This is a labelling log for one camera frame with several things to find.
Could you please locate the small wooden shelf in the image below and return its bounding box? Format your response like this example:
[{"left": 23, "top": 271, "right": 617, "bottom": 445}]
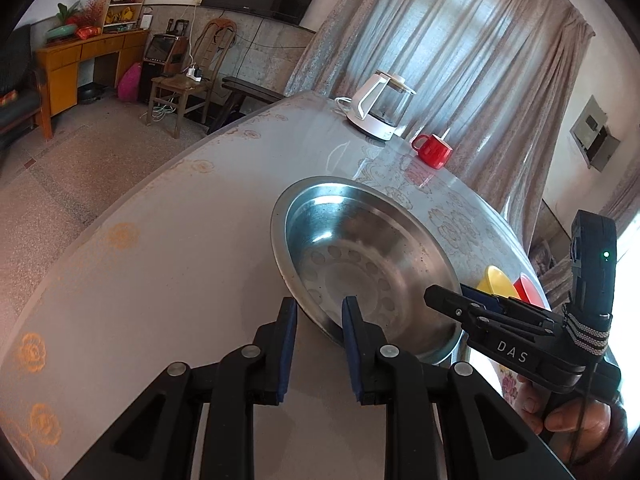
[{"left": 102, "top": 0, "right": 151, "bottom": 33}]

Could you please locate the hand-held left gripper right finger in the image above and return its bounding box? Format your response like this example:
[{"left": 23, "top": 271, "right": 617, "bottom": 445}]
[{"left": 341, "top": 295, "right": 576, "bottom": 480}]

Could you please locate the grey electrical panel box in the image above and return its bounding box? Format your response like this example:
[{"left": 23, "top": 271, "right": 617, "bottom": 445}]
[{"left": 570, "top": 95, "right": 622, "bottom": 171}]

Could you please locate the red mug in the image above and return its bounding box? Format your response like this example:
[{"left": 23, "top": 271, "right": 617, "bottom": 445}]
[{"left": 411, "top": 132, "right": 453, "bottom": 170}]

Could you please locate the white glass electric kettle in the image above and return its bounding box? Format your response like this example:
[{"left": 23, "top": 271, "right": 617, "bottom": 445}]
[{"left": 345, "top": 70, "right": 417, "bottom": 142}]

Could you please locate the black speaker box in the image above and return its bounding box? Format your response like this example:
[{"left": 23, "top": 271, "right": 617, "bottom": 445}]
[{"left": 140, "top": 32, "right": 188, "bottom": 103}]

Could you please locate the dark wooden bench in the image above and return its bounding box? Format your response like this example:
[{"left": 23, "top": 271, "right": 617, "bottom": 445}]
[{"left": 207, "top": 76, "right": 286, "bottom": 133}]

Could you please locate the wide grey window curtain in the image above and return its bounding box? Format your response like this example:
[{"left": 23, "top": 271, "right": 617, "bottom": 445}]
[{"left": 285, "top": 0, "right": 596, "bottom": 221}]

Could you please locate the wooden chair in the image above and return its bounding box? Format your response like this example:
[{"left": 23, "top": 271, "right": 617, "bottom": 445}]
[{"left": 147, "top": 17, "right": 236, "bottom": 138}]

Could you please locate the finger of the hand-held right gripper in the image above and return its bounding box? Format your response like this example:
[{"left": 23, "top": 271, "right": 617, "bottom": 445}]
[
  {"left": 460, "top": 283, "right": 567, "bottom": 329},
  {"left": 424, "top": 285, "right": 557, "bottom": 341}
]

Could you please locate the narrow grey curtain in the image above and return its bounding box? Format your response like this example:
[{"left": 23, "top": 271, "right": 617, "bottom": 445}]
[{"left": 597, "top": 180, "right": 640, "bottom": 251}]

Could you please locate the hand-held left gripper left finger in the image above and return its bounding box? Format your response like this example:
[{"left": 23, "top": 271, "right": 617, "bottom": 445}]
[{"left": 65, "top": 296, "right": 299, "bottom": 480}]

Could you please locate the yellow plastic bowl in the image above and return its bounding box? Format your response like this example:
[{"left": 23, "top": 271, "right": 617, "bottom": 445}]
[{"left": 475, "top": 265, "right": 522, "bottom": 306}]

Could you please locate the striped elastic strap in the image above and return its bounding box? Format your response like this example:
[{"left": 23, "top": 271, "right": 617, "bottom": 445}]
[{"left": 562, "top": 304, "right": 612, "bottom": 357}]

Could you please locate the red plastic bowl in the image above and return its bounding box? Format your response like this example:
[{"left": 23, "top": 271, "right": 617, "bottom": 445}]
[{"left": 512, "top": 272, "right": 543, "bottom": 308}]

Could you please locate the pink bag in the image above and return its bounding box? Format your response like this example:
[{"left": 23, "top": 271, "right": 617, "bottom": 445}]
[{"left": 117, "top": 62, "right": 144, "bottom": 103}]

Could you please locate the green potted plant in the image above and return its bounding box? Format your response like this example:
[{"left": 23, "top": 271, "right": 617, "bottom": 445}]
[{"left": 45, "top": 2, "right": 83, "bottom": 43}]

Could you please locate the person's right hand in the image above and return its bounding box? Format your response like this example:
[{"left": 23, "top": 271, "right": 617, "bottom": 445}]
[{"left": 517, "top": 374, "right": 626, "bottom": 451}]

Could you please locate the black sofa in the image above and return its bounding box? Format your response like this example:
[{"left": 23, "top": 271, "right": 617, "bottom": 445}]
[{"left": 0, "top": 25, "right": 51, "bottom": 147}]

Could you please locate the stainless steel bowl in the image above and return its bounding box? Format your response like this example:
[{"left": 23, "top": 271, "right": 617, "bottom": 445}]
[{"left": 270, "top": 175, "right": 468, "bottom": 367}]

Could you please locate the orange wooden desk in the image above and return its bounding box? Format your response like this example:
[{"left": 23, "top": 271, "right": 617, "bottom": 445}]
[{"left": 35, "top": 27, "right": 151, "bottom": 141}]

